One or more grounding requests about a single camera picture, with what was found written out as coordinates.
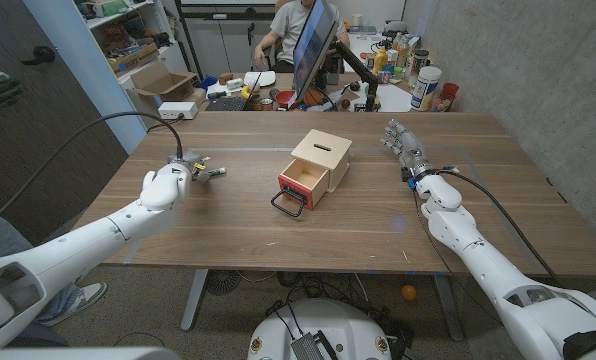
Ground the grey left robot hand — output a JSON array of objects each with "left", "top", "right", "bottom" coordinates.
[{"left": 167, "top": 150, "right": 214, "bottom": 182}]

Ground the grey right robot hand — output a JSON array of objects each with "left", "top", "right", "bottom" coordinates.
[{"left": 380, "top": 118, "right": 435, "bottom": 177}]

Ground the open cardboard box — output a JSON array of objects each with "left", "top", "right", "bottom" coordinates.
[{"left": 127, "top": 59, "right": 199, "bottom": 103}]

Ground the red fronted wooden drawer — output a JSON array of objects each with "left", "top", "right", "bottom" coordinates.
[{"left": 270, "top": 158, "right": 330, "bottom": 219}]

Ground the white canister with blue label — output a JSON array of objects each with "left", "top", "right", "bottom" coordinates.
[{"left": 410, "top": 65, "right": 443, "bottom": 112}]

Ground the white rectangular power box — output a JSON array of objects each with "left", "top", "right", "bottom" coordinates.
[{"left": 157, "top": 101, "right": 199, "bottom": 120}]

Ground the black keyboard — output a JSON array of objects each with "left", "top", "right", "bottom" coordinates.
[{"left": 205, "top": 95, "right": 249, "bottom": 112}]

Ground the yellow mustard bottle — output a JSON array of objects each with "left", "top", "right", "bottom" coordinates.
[{"left": 372, "top": 47, "right": 389, "bottom": 75}]

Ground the wooden box with slot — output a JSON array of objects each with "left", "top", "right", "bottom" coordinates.
[{"left": 290, "top": 128, "right": 353, "bottom": 194}]

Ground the white plate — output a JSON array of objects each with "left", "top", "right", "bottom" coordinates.
[{"left": 242, "top": 70, "right": 278, "bottom": 89}]

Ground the red bowl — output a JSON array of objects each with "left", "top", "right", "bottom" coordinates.
[{"left": 275, "top": 89, "right": 299, "bottom": 109}]

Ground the grey table leg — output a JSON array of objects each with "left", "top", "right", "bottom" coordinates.
[
  {"left": 432, "top": 273, "right": 465, "bottom": 343},
  {"left": 180, "top": 269, "right": 209, "bottom": 332}
]

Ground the black computer monitor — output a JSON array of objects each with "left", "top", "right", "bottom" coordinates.
[{"left": 291, "top": 0, "right": 339, "bottom": 104}]

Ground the white storage shelf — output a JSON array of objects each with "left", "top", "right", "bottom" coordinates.
[{"left": 75, "top": 0, "right": 189, "bottom": 76}]

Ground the seated person in light shirt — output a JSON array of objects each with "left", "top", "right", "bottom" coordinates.
[{"left": 252, "top": 0, "right": 352, "bottom": 74}]

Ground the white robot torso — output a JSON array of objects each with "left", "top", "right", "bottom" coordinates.
[{"left": 247, "top": 298, "right": 393, "bottom": 360}]

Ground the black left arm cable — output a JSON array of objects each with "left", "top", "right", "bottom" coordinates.
[{"left": 0, "top": 110, "right": 185, "bottom": 236}]

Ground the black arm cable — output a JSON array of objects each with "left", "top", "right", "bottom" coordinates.
[
  {"left": 437, "top": 168, "right": 564, "bottom": 287},
  {"left": 0, "top": 110, "right": 185, "bottom": 236}
]

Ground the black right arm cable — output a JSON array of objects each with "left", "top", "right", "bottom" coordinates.
[{"left": 437, "top": 168, "right": 564, "bottom": 287}]

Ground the black door handle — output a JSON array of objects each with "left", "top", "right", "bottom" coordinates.
[{"left": 20, "top": 45, "right": 57, "bottom": 66}]

